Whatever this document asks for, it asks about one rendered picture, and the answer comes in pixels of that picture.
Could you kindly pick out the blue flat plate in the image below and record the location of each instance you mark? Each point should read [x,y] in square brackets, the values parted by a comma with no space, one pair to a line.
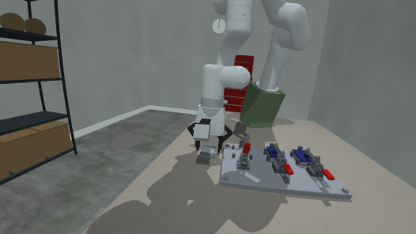
[300,155]

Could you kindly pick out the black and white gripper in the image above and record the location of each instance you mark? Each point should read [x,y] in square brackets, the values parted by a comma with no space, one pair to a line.
[217,123]

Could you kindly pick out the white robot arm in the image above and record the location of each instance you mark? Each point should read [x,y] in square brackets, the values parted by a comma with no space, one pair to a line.
[284,16]

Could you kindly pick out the blue flat metal blank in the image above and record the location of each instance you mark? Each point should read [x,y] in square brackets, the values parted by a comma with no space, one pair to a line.
[270,151]

